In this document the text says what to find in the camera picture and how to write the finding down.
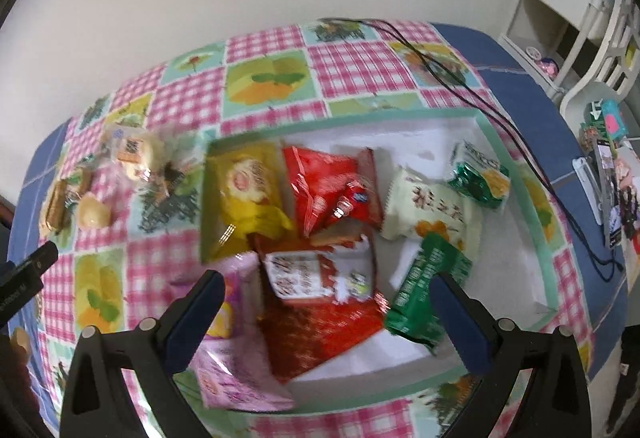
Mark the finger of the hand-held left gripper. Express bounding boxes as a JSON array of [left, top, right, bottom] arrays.
[[22, 241, 59, 277]]

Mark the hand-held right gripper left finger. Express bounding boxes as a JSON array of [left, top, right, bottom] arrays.
[[59, 269, 227, 438]]

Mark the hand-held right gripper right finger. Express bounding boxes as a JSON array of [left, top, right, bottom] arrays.
[[431, 271, 594, 438]]

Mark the dark green snack packet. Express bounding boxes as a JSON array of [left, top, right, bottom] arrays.
[[384, 232, 474, 357]]

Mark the purple snack packet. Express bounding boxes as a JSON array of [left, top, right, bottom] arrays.
[[191, 250, 297, 412]]

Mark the cream snack packet brown print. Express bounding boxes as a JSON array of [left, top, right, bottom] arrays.
[[379, 164, 484, 255]]

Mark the maroon snack packet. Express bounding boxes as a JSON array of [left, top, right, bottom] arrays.
[[257, 233, 375, 305]]

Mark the green white corn snack packet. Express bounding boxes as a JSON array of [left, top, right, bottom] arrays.
[[446, 139, 512, 212]]

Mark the red snack packet blue oval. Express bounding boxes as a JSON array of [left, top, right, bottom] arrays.
[[327, 147, 387, 236]]

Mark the white box teal rim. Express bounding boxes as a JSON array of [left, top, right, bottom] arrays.
[[200, 106, 562, 415]]

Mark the person's left hand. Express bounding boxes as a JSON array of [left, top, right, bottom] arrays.
[[7, 325, 34, 362]]

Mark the cream round cake clear packet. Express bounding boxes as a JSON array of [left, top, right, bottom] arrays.
[[76, 192, 114, 229]]

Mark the orange red snack packet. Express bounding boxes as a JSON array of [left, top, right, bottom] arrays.
[[259, 297, 402, 385]]

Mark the yellow snack packet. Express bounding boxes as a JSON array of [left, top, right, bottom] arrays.
[[204, 142, 297, 265]]

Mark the white cake packet orange label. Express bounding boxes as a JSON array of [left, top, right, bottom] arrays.
[[106, 124, 167, 185]]

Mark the stack of picture cards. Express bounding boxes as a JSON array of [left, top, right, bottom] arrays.
[[572, 135, 640, 251]]

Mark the white chair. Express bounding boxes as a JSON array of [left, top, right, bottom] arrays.
[[559, 0, 640, 131]]

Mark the black cable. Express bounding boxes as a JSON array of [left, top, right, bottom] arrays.
[[319, 18, 627, 285]]

